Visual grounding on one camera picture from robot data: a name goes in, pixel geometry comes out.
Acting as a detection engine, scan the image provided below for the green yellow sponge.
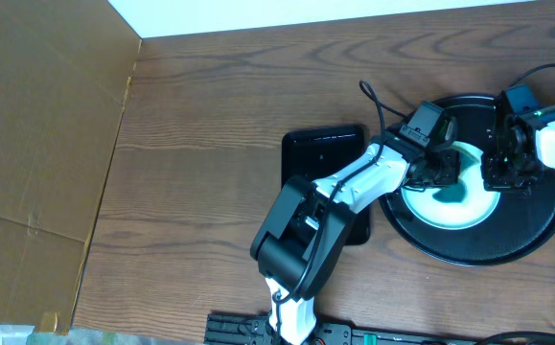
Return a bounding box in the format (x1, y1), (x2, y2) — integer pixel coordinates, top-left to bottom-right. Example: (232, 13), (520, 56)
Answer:
(432, 153), (475, 203)

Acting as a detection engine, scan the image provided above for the mint green plate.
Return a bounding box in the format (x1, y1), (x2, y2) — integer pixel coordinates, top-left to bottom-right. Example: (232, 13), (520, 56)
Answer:
(401, 141), (500, 230)

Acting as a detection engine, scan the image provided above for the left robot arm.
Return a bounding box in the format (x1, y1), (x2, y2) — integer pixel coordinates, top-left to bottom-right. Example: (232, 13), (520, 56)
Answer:
(250, 132), (461, 344)

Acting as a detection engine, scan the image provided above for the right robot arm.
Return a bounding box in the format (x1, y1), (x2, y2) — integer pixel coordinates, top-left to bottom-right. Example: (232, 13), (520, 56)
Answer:
(481, 105), (555, 192)

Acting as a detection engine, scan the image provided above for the round black serving tray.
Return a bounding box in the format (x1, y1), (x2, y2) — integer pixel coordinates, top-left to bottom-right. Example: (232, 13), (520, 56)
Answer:
(380, 94), (555, 266)

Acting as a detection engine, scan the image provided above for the black rectangular water tray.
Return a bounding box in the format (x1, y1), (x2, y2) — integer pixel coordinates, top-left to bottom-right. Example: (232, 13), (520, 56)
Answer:
(281, 125), (370, 246)

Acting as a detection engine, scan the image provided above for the brown cardboard panel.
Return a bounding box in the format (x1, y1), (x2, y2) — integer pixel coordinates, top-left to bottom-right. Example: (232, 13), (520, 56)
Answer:
(0, 0), (141, 334)

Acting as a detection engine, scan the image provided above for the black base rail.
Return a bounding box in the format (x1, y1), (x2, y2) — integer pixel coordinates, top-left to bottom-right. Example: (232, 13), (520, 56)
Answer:
(203, 313), (555, 345)

